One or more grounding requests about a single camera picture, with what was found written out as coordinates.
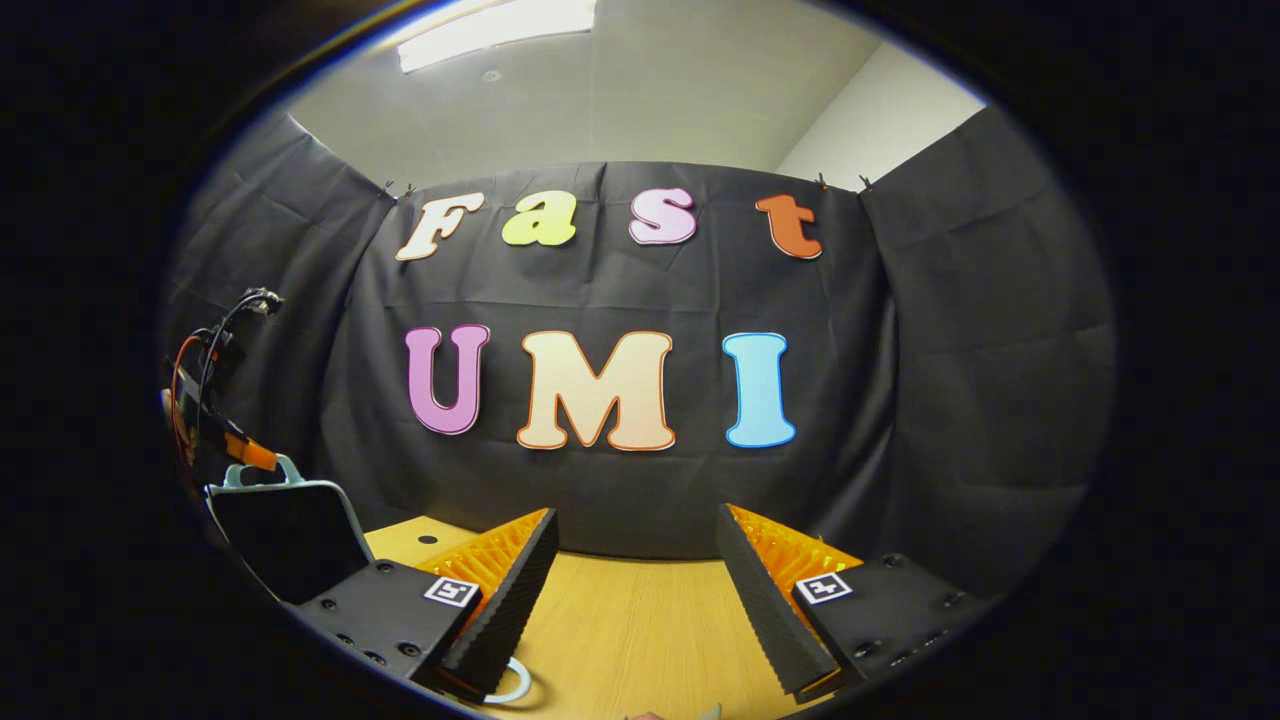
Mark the black backdrop cloth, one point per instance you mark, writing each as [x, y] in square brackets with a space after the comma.
[950, 400]

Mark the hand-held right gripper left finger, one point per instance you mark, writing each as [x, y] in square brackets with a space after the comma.
[515, 600]

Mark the ceiling light panel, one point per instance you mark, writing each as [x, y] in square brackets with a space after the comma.
[500, 30]

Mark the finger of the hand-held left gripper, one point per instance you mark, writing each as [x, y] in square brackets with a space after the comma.
[252, 453]

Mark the small pale blue suitcase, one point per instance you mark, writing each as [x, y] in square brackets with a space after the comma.
[285, 530]

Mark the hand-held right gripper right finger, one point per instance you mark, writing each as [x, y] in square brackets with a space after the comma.
[760, 610]

